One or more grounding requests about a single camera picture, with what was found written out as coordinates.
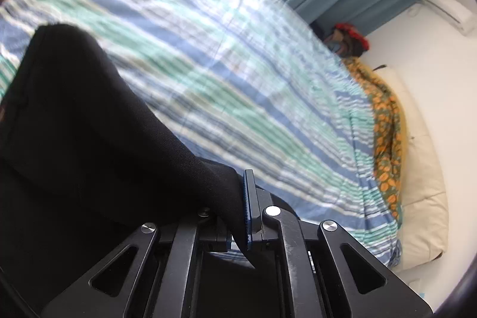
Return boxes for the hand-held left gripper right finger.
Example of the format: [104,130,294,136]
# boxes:
[243,170,433,318]

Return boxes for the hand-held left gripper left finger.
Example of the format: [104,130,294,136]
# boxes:
[41,207,229,318]

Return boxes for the black pants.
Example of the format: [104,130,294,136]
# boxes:
[0,24,258,304]

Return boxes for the striped bed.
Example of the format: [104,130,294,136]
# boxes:
[0,0,405,268]

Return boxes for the orange floral quilt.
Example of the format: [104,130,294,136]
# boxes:
[343,55,408,225]

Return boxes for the red and dark clothes pile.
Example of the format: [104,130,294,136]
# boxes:
[324,22,371,58]

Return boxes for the white air conditioner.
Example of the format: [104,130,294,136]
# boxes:
[421,0,474,35]

